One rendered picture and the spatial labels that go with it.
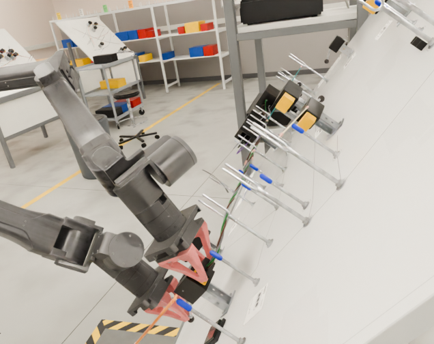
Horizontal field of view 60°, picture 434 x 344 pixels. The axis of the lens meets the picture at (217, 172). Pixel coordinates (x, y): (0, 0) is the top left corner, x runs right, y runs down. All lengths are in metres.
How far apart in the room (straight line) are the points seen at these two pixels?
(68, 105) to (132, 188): 0.31
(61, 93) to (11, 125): 4.67
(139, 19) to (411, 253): 9.25
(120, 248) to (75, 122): 0.26
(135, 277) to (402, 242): 0.48
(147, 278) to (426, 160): 0.50
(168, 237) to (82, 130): 0.27
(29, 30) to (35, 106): 4.62
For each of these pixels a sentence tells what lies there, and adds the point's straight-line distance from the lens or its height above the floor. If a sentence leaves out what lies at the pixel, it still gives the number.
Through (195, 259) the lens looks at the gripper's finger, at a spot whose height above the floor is 1.21.
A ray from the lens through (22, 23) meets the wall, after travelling 10.14.
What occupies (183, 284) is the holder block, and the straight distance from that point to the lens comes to 0.65.
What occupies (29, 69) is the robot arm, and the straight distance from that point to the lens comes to 1.06.
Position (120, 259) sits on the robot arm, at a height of 1.21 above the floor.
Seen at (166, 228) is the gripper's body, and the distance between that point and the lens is 0.57.
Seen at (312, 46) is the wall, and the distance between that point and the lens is 8.14.
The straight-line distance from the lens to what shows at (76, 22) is 7.72.
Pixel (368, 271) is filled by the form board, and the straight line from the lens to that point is 0.35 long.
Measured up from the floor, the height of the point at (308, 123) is 1.33.
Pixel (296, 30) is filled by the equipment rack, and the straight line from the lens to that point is 1.44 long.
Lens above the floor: 1.55
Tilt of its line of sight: 24 degrees down
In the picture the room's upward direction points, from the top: 9 degrees counter-clockwise
